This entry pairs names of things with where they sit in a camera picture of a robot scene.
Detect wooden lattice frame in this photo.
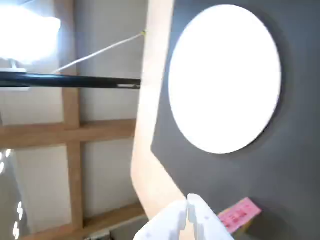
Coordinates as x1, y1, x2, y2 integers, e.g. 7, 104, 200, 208
0, 0, 149, 240

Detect thin white cable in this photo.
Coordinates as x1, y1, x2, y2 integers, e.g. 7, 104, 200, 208
51, 30, 147, 75

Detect juice carton with pink side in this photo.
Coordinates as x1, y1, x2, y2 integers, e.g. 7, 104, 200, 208
217, 196, 263, 236

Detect dark grey mat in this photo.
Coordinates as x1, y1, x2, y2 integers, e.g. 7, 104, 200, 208
150, 0, 320, 240

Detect round white dish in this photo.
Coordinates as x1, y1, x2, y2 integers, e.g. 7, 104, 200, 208
167, 4, 282, 155

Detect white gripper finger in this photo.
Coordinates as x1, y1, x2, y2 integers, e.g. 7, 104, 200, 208
133, 199, 188, 240
187, 193, 236, 240

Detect black bar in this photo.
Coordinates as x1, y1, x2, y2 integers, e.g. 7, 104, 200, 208
0, 71, 141, 89

